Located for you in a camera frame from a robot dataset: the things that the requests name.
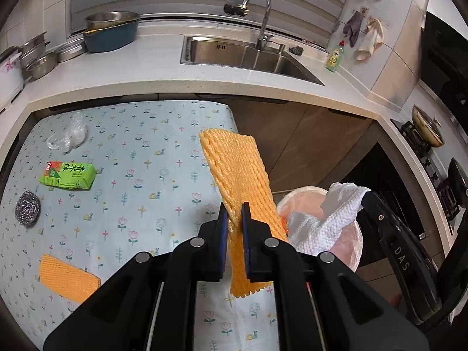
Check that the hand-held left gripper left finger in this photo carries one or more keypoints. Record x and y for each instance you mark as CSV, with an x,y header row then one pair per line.
x,y
222,243

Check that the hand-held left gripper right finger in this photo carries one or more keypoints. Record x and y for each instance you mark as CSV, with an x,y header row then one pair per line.
x,y
246,243

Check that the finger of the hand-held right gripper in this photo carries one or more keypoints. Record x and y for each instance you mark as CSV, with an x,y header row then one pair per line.
x,y
376,214

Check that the trash bin with white liner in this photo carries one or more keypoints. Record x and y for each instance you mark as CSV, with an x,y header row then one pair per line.
x,y
345,245

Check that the white paper towel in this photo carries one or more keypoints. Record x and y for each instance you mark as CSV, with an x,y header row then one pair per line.
x,y
329,223

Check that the orange foam net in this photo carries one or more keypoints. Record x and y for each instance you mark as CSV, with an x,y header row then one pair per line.
x,y
65,279
234,175

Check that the black built-in oven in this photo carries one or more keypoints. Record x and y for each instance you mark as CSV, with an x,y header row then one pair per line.
x,y
400,197

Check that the black gas stove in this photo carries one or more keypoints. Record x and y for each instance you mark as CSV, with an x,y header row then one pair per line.
x,y
420,146

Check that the black pan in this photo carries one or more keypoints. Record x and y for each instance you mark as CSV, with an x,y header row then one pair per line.
x,y
457,181

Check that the floral tablecloth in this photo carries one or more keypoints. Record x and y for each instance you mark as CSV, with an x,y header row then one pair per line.
x,y
146,190

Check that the golden wok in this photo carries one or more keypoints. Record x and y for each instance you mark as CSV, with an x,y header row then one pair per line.
x,y
427,126

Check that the brown kitchen cabinet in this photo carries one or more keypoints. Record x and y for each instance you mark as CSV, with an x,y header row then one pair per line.
x,y
292,135

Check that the green dish soap bottle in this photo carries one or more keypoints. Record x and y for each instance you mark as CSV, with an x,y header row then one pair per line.
x,y
334,58

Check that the green drink carton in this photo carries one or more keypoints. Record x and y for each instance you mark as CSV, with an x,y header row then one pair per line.
x,y
69,176

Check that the black range hood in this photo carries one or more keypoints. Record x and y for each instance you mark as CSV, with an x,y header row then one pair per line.
x,y
446,62

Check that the beige hanging cloth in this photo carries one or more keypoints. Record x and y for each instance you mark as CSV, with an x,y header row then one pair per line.
x,y
371,40

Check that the dark scouring ball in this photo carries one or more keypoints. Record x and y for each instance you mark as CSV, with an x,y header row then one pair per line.
x,y
296,51

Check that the clear plastic bag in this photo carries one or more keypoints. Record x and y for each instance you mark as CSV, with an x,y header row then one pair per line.
x,y
73,135

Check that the purple hanging cloth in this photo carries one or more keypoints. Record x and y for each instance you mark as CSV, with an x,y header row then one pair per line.
x,y
354,29

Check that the steel sink pull knob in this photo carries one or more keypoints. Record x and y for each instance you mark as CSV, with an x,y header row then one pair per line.
x,y
282,48

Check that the steel sink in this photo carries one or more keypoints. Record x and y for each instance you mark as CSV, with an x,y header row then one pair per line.
x,y
219,51

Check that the steel wool ball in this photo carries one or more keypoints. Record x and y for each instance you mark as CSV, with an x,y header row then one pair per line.
x,y
28,207

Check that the steel faucet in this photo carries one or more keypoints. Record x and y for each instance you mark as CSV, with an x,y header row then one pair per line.
x,y
265,18

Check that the blue basin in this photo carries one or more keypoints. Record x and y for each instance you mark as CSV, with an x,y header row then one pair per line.
x,y
109,40

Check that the flat steel pan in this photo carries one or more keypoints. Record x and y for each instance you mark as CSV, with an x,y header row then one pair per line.
x,y
71,49

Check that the steel basin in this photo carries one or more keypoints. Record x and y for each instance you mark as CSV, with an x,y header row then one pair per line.
x,y
111,18

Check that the steel bowl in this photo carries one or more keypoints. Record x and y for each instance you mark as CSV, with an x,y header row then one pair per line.
x,y
40,66

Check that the white rice cooker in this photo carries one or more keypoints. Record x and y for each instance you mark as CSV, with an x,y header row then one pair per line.
x,y
9,80

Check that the stacked steel pot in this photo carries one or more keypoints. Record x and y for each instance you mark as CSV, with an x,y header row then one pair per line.
x,y
33,45

